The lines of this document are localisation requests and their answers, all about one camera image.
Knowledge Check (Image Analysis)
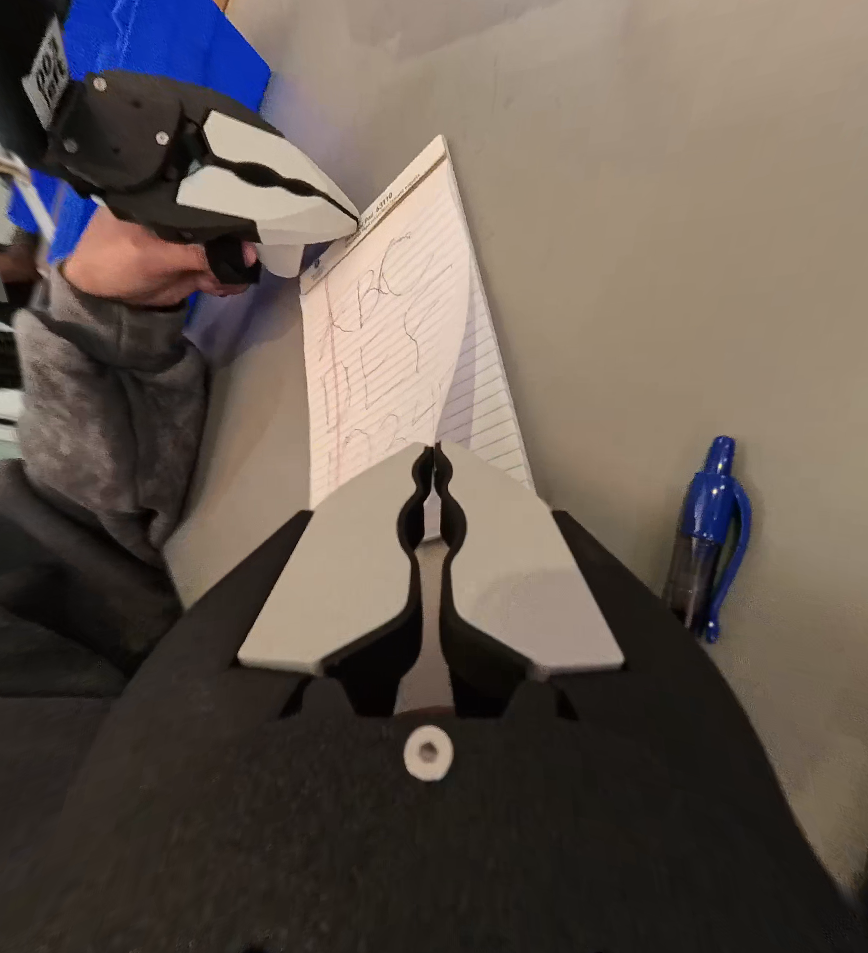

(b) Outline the blue plastic bin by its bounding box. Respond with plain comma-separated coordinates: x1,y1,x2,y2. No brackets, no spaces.
8,0,273,325

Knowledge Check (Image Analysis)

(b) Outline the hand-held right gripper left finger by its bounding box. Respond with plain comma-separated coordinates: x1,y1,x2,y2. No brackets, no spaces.
237,443,436,719

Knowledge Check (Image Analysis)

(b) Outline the person's left hand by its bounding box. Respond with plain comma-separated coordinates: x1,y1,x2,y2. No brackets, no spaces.
62,208,260,310

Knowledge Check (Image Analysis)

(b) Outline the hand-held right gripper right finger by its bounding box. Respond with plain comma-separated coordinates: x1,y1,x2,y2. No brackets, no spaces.
434,441,626,722

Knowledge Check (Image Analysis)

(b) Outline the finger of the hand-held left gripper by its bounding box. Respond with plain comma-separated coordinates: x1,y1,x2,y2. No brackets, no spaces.
175,164,362,279
199,109,361,217

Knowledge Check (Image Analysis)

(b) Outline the white lined notepad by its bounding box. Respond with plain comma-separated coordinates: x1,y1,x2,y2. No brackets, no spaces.
298,134,538,545

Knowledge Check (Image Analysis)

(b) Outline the person's left forearm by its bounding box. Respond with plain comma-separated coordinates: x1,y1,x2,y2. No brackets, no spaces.
13,272,212,567

